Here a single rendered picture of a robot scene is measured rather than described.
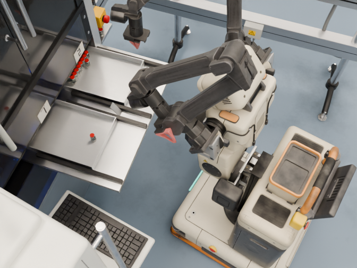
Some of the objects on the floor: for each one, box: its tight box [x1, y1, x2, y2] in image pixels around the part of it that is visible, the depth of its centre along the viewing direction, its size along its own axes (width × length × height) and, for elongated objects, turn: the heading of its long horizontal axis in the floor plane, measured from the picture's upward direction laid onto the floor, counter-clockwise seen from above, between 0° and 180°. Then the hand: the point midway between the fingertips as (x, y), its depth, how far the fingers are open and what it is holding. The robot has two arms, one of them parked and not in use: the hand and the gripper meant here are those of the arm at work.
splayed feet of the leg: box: [318, 63, 339, 121], centre depth 299 cm, size 8×50×14 cm, turn 161°
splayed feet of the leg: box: [167, 25, 191, 63], centre depth 317 cm, size 8×50×14 cm, turn 161°
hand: (137, 47), depth 185 cm, fingers closed
